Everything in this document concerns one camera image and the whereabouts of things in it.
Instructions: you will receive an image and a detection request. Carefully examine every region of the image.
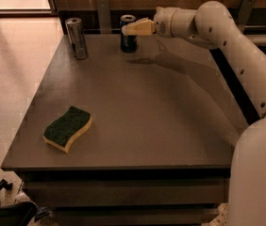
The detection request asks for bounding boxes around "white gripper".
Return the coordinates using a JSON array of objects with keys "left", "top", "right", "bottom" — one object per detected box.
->
[{"left": 122, "top": 7, "right": 178, "bottom": 38}]

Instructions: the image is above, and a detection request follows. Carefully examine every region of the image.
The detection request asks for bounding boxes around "blue pepsi can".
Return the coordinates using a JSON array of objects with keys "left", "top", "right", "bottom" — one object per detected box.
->
[{"left": 120, "top": 14, "right": 137, "bottom": 53}]

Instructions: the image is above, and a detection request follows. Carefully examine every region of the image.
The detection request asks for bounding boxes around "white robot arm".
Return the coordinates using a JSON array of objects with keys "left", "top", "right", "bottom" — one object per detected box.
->
[{"left": 122, "top": 1, "right": 266, "bottom": 226}]

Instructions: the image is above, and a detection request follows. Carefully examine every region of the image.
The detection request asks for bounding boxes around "silver energy drink can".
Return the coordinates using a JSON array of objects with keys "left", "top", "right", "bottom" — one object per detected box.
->
[{"left": 65, "top": 17, "right": 88, "bottom": 60}]

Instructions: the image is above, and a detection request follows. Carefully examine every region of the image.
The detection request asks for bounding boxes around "green and yellow sponge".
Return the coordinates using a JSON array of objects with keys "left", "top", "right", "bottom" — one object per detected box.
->
[{"left": 43, "top": 106, "right": 92, "bottom": 153}]

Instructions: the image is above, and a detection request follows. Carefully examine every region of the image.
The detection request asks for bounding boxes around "lower grey drawer front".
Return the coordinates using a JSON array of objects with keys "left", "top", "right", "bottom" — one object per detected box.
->
[{"left": 54, "top": 208, "right": 218, "bottom": 226}]

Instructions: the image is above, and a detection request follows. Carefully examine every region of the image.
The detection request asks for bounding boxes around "grey drawer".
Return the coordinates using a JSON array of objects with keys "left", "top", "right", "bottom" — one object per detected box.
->
[
  {"left": 24, "top": 179, "right": 228, "bottom": 208},
  {"left": 54, "top": 208, "right": 218, "bottom": 226}
]

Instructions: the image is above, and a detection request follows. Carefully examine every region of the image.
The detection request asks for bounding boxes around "upper grey drawer front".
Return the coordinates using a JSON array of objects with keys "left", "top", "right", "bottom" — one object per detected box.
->
[{"left": 24, "top": 179, "right": 228, "bottom": 208}]

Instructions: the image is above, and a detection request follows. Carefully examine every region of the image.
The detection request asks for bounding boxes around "black chair base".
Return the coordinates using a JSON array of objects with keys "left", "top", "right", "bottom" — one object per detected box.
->
[{"left": 0, "top": 176, "right": 51, "bottom": 226}]

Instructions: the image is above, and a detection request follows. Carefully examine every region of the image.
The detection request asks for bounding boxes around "left metal wall bracket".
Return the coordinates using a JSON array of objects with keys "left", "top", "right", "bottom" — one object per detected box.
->
[{"left": 96, "top": 0, "right": 111, "bottom": 34}]

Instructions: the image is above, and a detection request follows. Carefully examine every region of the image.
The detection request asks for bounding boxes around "metal wall bracket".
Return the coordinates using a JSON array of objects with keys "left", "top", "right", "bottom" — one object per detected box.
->
[
  {"left": 236, "top": 0, "right": 257, "bottom": 32},
  {"left": 96, "top": 0, "right": 111, "bottom": 34}
]

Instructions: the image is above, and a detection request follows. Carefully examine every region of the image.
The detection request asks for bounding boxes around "right metal wall bracket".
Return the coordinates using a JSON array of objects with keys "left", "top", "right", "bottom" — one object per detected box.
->
[{"left": 236, "top": 0, "right": 257, "bottom": 32}]

